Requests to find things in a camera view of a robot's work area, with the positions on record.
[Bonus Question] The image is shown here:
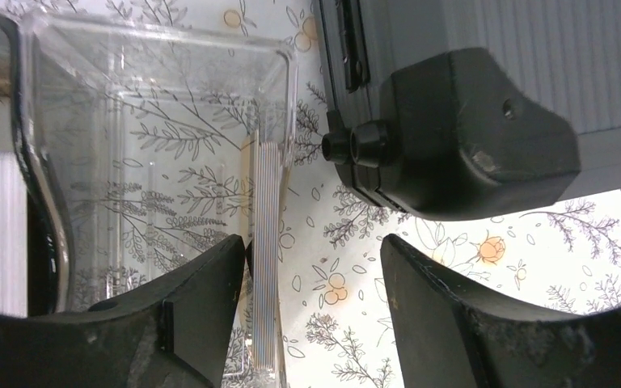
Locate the floral patterned table mat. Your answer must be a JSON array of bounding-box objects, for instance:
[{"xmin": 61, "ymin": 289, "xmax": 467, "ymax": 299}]
[{"xmin": 0, "ymin": 0, "xmax": 621, "ymax": 388}]

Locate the white card stack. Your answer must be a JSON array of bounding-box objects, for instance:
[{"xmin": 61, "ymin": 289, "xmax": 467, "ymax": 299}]
[{"xmin": 0, "ymin": 151, "xmax": 27, "ymax": 318}]

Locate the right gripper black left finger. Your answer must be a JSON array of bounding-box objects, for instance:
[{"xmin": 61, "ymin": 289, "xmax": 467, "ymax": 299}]
[{"xmin": 0, "ymin": 234, "xmax": 246, "ymax": 387}]

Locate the dark grey hard case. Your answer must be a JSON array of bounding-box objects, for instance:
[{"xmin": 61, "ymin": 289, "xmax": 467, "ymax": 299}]
[{"xmin": 314, "ymin": 1, "xmax": 621, "ymax": 221}]

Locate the clear acrylic card organizer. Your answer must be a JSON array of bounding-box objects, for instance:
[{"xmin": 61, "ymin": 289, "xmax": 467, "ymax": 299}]
[{"xmin": 0, "ymin": 9, "xmax": 298, "ymax": 387}]

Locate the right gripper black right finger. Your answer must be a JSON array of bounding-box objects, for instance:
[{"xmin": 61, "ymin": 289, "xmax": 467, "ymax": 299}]
[{"xmin": 380, "ymin": 234, "xmax": 621, "ymax": 388}]

